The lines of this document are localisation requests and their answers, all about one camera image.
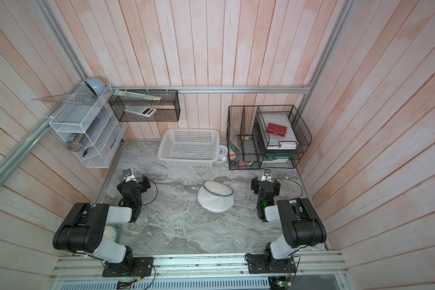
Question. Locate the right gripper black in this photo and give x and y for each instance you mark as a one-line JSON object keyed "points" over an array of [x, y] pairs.
{"points": [[256, 185]]}

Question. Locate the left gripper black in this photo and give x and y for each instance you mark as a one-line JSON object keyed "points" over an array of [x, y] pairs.
{"points": [[145, 185]]}

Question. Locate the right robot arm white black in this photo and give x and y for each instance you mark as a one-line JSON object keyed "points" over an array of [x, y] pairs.
{"points": [[300, 223]]}

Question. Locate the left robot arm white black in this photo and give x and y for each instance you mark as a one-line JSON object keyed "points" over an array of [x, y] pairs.
{"points": [[82, 231]]}

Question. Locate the green analog clock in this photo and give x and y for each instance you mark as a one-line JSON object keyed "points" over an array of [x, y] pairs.
{"points": [[112, 232]]}

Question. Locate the colourful folders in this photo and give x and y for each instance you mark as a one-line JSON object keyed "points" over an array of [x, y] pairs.
{"points": [[235, 145]]}

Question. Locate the small white cup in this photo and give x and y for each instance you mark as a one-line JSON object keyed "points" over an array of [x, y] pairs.
{"points": [[222, 154]]}

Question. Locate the white notebook stack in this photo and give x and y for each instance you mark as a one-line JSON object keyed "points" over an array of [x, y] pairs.
{"points": [[272, 142]]}

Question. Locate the red wallet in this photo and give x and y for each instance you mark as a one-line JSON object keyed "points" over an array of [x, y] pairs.
{"points": [[276, 130]]}

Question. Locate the metal roll on shelf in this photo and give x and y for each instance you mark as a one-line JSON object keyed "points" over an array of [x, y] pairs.
{"points": [[76, 142]]}

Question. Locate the white perforated plastic basket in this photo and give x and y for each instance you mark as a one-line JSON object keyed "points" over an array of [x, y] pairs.
{"points": [[189, 147]]}

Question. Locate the white calculator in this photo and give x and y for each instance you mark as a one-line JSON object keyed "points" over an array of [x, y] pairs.
{"points": [[140, 110]]}

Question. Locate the clear triangle ruler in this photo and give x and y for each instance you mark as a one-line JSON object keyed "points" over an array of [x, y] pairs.
{"points": [[78, 98]]}

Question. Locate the grey round speaker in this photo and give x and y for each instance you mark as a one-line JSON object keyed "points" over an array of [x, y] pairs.
{"points": [[95, 85]]}

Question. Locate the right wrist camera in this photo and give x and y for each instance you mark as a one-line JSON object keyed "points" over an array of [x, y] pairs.
{"points": [[267, 175]]}

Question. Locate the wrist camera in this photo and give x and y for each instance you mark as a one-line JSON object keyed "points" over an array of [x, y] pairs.
{"points": [[267, 175], [128, 176]]}

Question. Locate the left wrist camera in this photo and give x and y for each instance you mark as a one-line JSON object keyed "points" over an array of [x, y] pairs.
{"points": [[128, 176]]}

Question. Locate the black wire desk organizer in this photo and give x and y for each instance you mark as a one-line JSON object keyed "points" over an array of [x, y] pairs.
{"points": [[243, 119]]}

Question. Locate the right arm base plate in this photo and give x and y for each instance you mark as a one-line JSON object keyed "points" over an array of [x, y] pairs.
{"points": [[263, 264]]}

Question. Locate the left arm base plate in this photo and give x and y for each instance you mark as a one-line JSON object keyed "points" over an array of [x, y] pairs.
{"points": [[137, 266]]}

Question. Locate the white wire wall shelf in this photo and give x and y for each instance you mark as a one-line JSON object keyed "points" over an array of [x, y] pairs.
{"points": [[98, 122]]}

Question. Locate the black wire wall basket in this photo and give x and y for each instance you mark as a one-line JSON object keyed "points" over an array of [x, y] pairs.
{"points": [[165, 102]]}

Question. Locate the aluminium front rail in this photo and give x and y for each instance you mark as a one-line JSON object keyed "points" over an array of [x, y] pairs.
{"points": [[183, 266]]}

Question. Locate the horizontal aluminium wall rail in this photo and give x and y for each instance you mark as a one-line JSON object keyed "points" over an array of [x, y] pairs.
{"points": [[224, 89]]}

